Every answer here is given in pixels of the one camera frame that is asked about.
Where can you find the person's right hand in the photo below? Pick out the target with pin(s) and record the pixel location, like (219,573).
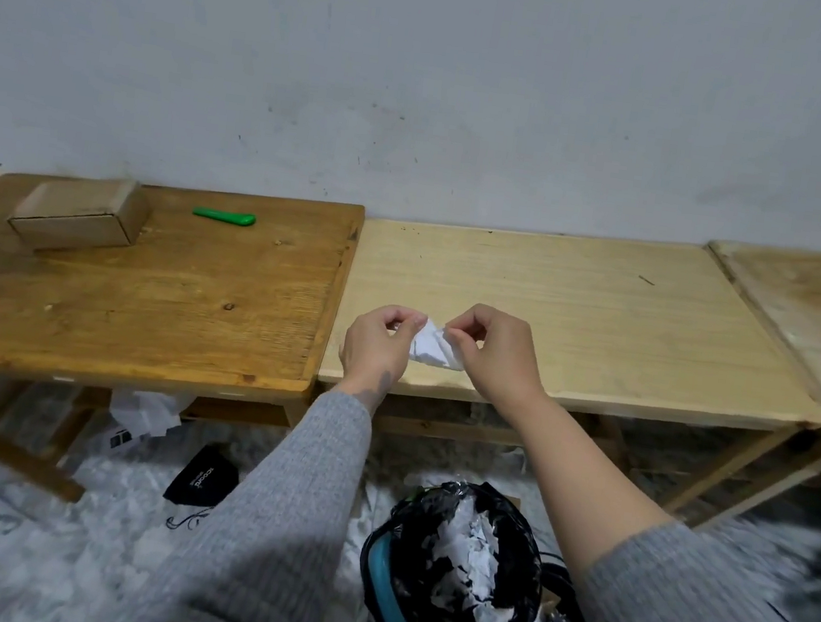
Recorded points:
(505,360)

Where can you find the person's left hand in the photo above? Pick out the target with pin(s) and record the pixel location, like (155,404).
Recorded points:
(368,354)

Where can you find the person's right thumb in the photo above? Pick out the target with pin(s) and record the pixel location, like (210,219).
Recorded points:
(465,338)

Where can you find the person's left thumb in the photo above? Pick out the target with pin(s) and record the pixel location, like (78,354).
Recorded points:
(408,330)

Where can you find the person's right forearm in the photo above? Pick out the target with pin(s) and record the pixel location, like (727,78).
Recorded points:
(614,533)

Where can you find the person's left forearm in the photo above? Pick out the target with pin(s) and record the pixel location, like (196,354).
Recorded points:
(280,522)

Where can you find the light wooden table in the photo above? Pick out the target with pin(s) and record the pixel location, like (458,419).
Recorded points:
(603,323)

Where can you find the black bin bag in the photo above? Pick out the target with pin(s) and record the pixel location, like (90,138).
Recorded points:
(420,539)

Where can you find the torn white paper scraps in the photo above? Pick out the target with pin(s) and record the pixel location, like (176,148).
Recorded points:
(474,553)

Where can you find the green utility knife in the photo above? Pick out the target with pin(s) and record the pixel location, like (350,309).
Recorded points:
(224,216)

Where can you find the black fabric pouch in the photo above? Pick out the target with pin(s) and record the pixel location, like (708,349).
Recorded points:
(203,477)

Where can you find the blue trash bin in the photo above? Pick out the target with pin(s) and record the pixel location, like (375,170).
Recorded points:
(383,595)

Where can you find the dark brown wooden table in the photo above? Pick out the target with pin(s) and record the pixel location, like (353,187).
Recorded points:
(137,288)

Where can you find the white crumpled paper sheets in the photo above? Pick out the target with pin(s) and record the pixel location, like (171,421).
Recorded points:
(144,416)

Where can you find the brown cardboard box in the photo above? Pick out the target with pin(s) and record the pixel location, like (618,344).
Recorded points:
(83,214)

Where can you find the pale rough wooden table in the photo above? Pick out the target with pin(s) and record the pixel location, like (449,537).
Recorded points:
(812,319)

